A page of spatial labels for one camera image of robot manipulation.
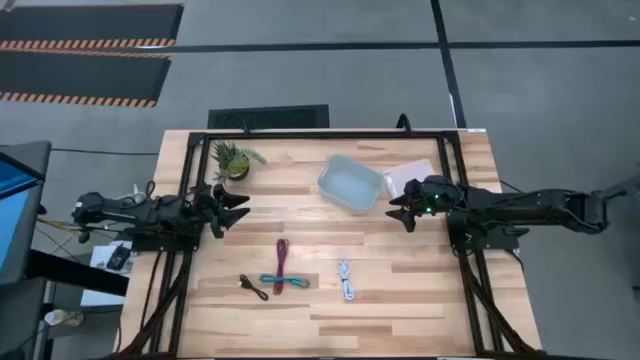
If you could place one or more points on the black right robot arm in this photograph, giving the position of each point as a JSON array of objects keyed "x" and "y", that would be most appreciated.
[{"x": 525, "y": 202}]

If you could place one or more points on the black aluminium rig frame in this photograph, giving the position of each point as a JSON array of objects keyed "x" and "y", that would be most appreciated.
[{"x": 325, "y": 135}]

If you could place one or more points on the clear plastic bottle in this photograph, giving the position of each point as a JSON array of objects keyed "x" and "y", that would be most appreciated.
[{"x": 62, "y": 317}]

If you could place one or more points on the black handheld remote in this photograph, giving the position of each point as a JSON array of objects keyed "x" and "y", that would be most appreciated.
[{"x": 118, "y": 257}]

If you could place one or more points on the translucent plastic bin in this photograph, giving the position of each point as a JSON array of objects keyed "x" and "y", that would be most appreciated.
[{"x": 350, "y": 185}]

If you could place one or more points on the black hazard-striped floor mat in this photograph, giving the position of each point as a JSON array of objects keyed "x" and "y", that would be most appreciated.
[
  {"x": 80, "y": 75},
  {"x": 90, "y": 22}
]

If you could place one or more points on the computer monitor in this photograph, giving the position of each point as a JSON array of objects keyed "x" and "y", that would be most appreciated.
[{"x": 17, "y": 210}]

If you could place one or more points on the black floor vent grate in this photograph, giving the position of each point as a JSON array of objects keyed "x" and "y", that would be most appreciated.
[{"x": 267, "y": 117}]

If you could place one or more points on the white paper sheet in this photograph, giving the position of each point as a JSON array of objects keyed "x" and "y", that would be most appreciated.
[{"x": 97, "y": 257}]

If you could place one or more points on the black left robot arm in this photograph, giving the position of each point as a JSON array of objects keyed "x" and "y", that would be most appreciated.
[{"x": 130, "y": 210}]

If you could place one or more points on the small potted green plant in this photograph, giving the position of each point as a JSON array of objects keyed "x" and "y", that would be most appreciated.
[{"x": 235, "y": 162}]

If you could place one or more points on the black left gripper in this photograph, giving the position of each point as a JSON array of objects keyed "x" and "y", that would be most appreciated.
[{"x": 207, "y": 205}]

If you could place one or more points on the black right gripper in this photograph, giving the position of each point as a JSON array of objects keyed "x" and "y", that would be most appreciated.
[{"x": 435, "y": 197}]

